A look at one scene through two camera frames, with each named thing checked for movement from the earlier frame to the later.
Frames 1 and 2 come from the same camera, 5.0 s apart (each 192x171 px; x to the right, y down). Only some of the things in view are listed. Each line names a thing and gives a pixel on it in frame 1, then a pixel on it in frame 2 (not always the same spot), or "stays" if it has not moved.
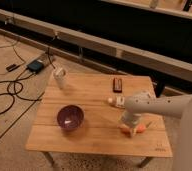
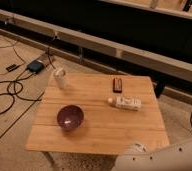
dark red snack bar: (117, 85) stays
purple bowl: (70, 117) stays
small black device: (12, 67) stays
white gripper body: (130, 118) -> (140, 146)
